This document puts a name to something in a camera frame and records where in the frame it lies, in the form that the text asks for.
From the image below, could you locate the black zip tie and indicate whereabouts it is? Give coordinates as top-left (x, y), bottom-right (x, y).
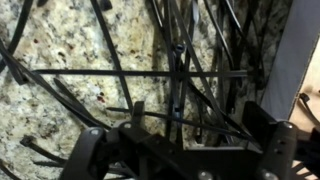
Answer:
top-left (168, 43), bottom-right (187, 136)
top-left (168, 0), bottom-right (229, 126)
top-left (33, 68), bottom-right (249, 79)
top-left (0, 0), bottom-right (35, 73)
top-left (89, 0), bottom-right (134, 114)
top-left (298, 92), bottom-right (320, 128)
top-left (19, 134), bottom-right (68, 164)
top-left (0, 39), bottom-right (113, 131)
top-left (105, 106), bottom-right (258, 141)

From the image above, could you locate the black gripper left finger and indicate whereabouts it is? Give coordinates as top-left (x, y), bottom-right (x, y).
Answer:
top-left (59, 101), bottom-right (188, 180)

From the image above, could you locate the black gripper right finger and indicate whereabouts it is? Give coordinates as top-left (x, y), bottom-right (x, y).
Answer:
top-left (243, 101), bottom-right (320, 180)

